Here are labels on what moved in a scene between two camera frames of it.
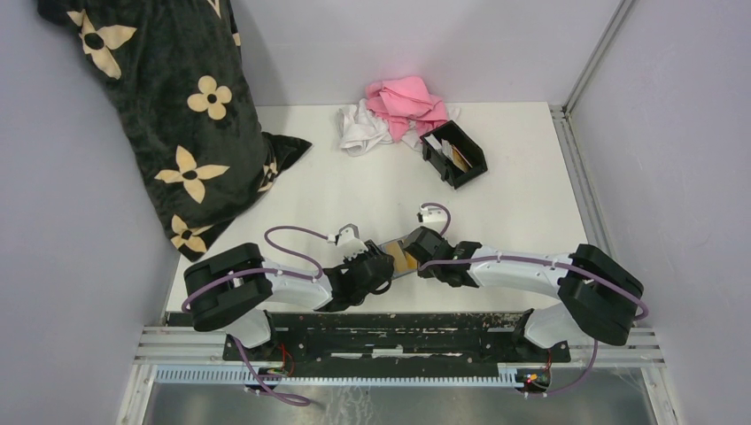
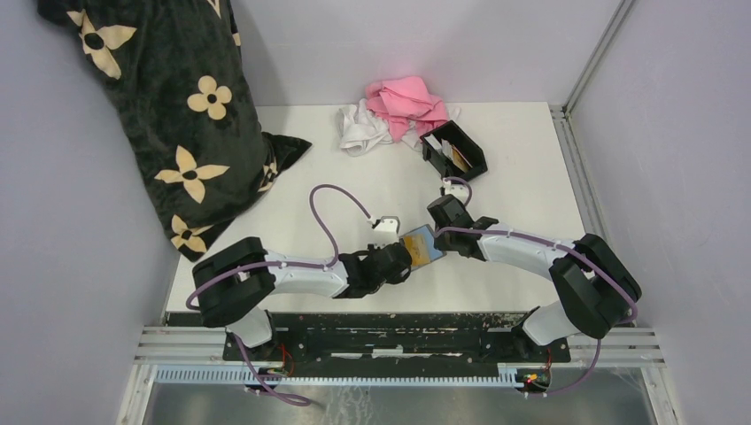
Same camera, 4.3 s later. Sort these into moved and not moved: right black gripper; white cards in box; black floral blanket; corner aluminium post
Moved: right black gripper
Not moved: black floral blanket; white cards in box; corner aluminium post
